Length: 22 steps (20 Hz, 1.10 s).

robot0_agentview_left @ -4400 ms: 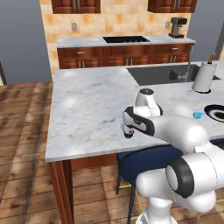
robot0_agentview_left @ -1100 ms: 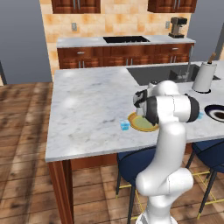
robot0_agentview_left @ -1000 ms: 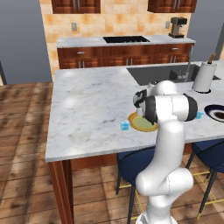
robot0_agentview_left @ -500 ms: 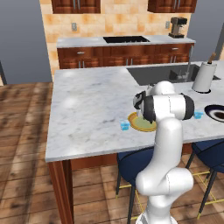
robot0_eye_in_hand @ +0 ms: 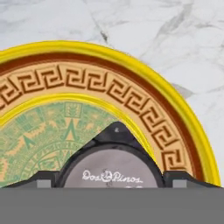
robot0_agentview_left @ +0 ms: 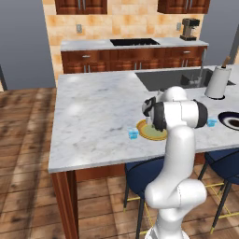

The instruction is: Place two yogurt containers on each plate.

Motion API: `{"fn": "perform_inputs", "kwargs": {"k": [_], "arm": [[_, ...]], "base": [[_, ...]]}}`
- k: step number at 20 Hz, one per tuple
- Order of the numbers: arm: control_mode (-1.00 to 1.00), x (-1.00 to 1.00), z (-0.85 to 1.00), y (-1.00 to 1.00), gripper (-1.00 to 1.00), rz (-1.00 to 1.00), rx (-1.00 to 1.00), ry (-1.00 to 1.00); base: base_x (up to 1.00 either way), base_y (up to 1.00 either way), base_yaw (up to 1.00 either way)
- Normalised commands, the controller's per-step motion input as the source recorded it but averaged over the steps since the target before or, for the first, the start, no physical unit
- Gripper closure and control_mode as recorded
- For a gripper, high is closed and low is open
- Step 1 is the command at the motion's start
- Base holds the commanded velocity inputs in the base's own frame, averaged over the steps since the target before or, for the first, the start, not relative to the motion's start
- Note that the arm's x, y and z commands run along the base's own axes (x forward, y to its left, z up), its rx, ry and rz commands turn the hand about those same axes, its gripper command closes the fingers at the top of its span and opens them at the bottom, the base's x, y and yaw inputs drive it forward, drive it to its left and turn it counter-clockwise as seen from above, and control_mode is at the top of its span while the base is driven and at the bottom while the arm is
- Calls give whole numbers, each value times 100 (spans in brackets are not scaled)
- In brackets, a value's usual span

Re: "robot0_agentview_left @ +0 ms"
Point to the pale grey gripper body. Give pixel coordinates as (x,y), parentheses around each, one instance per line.
(150,120)

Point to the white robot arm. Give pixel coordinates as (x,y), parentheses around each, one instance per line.
(179,161)

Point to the yellow plate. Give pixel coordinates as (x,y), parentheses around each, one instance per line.
(146,132)

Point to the blue yogurt container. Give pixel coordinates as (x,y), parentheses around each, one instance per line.
(212,122)
(133,133)

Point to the dark blue plate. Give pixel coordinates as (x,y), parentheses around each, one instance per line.
(231,120)

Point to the grey sink basin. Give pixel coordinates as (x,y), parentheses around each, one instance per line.
(161,79)

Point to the blue bar stool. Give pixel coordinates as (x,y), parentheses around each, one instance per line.
(225,161)
(141,175)

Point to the brown wooden base cupboards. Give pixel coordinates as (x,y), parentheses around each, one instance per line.
(124,60)

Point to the white paper towel roll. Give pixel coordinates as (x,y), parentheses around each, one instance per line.
(218,82)

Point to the black hob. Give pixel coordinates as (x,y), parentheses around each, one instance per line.
(134,42)

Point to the brown coffee machine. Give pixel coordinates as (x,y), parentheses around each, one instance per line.
(189,28)

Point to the brown wooden island base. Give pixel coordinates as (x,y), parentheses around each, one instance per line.
(65,202)

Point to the grey wall socket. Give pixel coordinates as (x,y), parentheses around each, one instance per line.
(79,28)
(178,26)

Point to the brown wooden wall cupboard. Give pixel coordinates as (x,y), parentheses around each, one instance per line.
(183,6)
(81,7)

